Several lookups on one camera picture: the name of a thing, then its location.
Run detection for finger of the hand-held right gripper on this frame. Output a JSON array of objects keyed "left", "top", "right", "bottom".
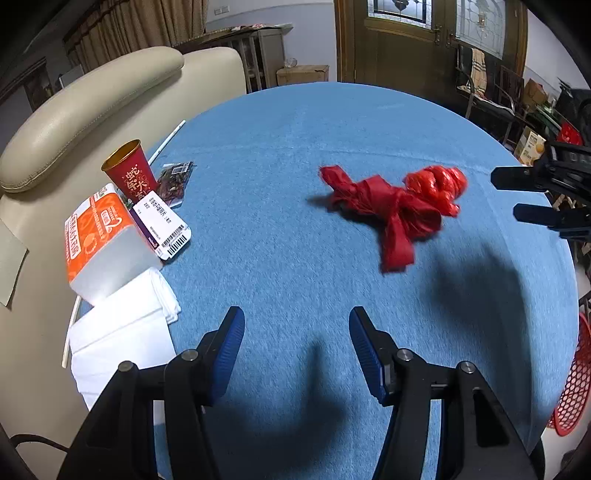
[
  {"left": 513, "top": 203, "right": 573, "bottom": 228},
  {"left": 491, "top": 165, "right": 552, "bottom": 191}
]

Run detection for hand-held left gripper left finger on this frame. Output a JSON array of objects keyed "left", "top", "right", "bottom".
[{"left": 55, "top": 305, "right": 246, "bottom": 480}]

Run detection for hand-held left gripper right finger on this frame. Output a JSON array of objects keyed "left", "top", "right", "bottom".
[{"left": 348, "top": 306, "right": 541, "bottom": 480}]

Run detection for red plastic bag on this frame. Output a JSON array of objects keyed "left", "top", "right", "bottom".
[{"left": 404, "top": 165, "right": 468, "bottom": 219}]

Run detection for red mesh basket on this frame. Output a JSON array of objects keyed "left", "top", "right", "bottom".
[{"left": 549, "top": 311, "right": 591, "bottom": 437}]

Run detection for yellow white carton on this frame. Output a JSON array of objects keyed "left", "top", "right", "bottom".
[{"left": 515, "top": 126, "right": 548, "bottom": 166}]

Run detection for open cardboard box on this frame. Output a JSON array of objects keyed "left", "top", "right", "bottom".
[{"left": 524, "top": 78, "right": 550, "bottom": 107}]

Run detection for folded white tissues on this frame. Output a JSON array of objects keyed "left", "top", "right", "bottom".
[{"left": 68, "top": 268, "right": 181, "bottom": 411}]

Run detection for white purple medicine box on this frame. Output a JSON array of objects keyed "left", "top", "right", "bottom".
[{"left": 130, "top": 196, "right": 192, "bottom": 260}]

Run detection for orange tissue pack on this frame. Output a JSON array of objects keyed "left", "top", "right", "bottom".
[{"left": 65, "top": 183, "right": 162, "bottom": 306}]

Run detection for blue tablecloth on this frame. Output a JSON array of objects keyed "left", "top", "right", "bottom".
[{"left": 69, "top": 82, "right": 578, "bottom": 480}]

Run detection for wooden door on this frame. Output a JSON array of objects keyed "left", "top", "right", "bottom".
[{"left": 335, "top": 0, "right": 529, "bottom": 116}]

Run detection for dark snack wrapper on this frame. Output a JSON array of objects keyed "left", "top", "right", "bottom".
[{"left": 157, "top": 161, "right": 195, "bottom": 208}]

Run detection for red paper cup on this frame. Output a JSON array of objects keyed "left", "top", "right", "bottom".
[{"left": 102, "top": 139, "right": 160, "bottom": 204}]

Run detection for white thin stick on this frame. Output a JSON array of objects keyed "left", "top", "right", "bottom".
[{"left": 148, "top": 120, "right": 186, "bottom": 166}]

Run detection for grey paper sheet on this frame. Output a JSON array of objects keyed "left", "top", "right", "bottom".
[{"left": 0, "top": 219, "right": 28, "bottom": 306}]

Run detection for cream leather sofa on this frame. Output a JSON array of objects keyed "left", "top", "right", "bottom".
[{"left": 0, "top": 46, "right": 245, "bottom": 435}]

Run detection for wooden slatted cabinet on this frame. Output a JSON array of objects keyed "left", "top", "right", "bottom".
[{"left": 173, "top": 25, "right": 287, "bottom": 93}]

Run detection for brown curtain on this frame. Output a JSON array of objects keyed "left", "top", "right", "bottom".
[{"left": 62, "top": 0, "right": 208, "bottom": 70}]

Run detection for metal frame chair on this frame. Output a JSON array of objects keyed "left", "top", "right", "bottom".
[{"left": 455, "top": 44, "right": 522, "bottom": 139}]

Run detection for black cable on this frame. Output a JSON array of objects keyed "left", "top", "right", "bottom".
[{"left": 9, "top": 433, "right": 71, "bottom": 457}]

